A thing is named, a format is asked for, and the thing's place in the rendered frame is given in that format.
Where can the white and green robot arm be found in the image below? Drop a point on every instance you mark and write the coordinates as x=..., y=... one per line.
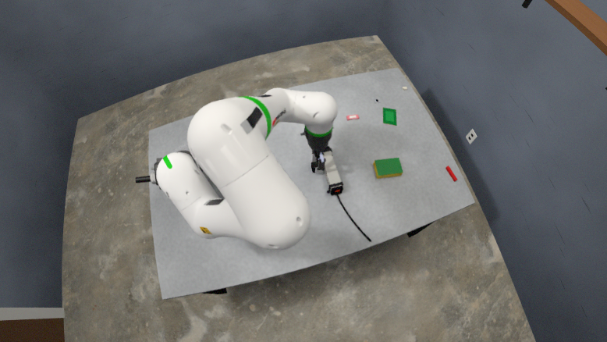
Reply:
x=225, y=139

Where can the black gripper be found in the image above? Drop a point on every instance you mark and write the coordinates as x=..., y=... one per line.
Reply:
x=317, y=156

